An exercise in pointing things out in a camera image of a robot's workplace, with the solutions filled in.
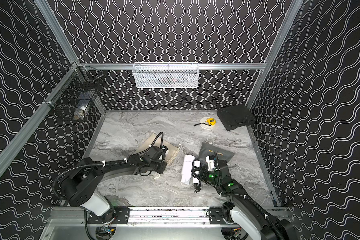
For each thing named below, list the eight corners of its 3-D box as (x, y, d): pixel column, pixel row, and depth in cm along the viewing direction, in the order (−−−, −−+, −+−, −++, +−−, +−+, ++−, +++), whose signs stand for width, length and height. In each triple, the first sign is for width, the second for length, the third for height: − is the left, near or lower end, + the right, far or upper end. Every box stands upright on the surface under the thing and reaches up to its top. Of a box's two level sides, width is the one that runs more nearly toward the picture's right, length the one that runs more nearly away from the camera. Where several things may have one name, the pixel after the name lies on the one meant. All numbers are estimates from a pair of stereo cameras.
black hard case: (226, 131, 110) (228, 126, 105) (216, 114, 121) (218, 109, 116) (254, 125, 114) (257, 120, 109) (243, 109, 125) (245, 104, 120)
